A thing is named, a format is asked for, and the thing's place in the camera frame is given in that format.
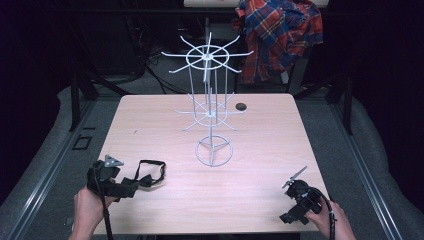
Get grey metal floor rail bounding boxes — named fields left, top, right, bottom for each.
left=6, top=99, right=98, bottom=240
left=328, top=101, right=406, bottom=240

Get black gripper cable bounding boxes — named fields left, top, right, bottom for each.
left=309, top=187, right=337, bottom=240
left=93, top=165, right=115, bottom=240

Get black metal stand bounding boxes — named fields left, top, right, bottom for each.
left=293, top=71, right=355, bottom=136
left=68, top=68, right=131, bottom=133

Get person's right hand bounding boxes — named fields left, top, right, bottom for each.
left=304, top=199, right=355, bottom=238

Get black floor cables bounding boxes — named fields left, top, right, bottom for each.
left=143, top=44, right=191, bottom=95

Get black bow tie with strap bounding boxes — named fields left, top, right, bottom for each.
left=121, top=159, right=167, bottom=190

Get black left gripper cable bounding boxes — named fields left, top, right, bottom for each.
left=93, top=165, right=115, bottom=240

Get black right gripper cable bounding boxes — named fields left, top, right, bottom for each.
left=309, top=187, right=337, bottom=240

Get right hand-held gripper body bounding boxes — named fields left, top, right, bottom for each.
left=281, top=165, right=324, bottom=216

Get red blue plaid shirt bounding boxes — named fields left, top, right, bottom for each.
left=232, top=0, right=324, bottom=85

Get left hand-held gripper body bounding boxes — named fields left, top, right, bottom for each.
left=86, top=154, right=125, bottom=198

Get person's left hand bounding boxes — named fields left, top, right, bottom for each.
left=72, top=185, right=118, bottom=236

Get white wire display rack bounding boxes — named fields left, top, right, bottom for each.
left=161, top=31, right=255, bottom=168

